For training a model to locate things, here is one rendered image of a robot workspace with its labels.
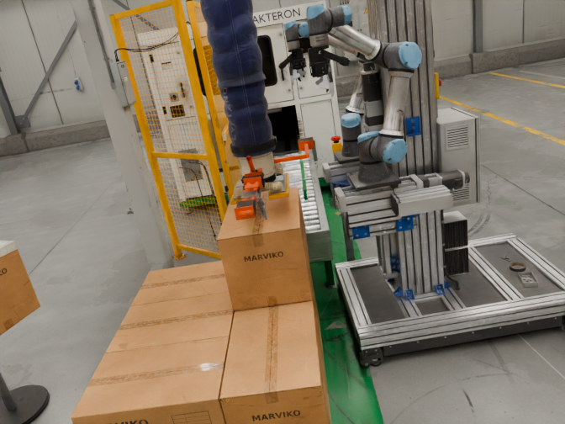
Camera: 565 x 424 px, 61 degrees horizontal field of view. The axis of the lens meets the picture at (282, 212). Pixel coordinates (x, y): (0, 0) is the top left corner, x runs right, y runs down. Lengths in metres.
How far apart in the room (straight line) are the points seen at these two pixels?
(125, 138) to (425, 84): 2.14
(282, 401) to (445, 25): 11.11
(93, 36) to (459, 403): 3.12
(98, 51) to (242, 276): 1.98
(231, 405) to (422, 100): 1.69
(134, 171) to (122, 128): 0.32
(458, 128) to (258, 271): 1.24
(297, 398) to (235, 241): 0.76
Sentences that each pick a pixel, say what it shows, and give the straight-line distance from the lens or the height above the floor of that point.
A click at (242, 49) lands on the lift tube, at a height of 1.75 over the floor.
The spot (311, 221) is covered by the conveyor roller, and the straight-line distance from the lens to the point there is 3.30.
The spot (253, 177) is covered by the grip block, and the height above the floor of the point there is 1.21.
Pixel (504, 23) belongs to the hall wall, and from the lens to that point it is 12.97.
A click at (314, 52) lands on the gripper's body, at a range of 2.05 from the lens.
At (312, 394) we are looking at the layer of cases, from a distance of 1.97.
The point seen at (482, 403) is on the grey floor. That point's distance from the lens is 2.66.
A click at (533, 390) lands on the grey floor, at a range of 2.76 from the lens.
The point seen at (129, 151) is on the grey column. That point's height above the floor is 1.15.
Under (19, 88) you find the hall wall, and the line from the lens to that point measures 12.87.
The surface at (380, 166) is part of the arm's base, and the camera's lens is 2.42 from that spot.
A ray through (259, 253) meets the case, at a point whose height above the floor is 0.84.
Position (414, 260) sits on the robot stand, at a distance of 2.87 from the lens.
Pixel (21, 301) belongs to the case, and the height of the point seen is 0.71.
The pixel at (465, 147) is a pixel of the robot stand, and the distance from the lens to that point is 2.67.
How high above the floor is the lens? 1.83
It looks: 21 degrees down
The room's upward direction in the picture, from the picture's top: 10 degrees counter-clockwise
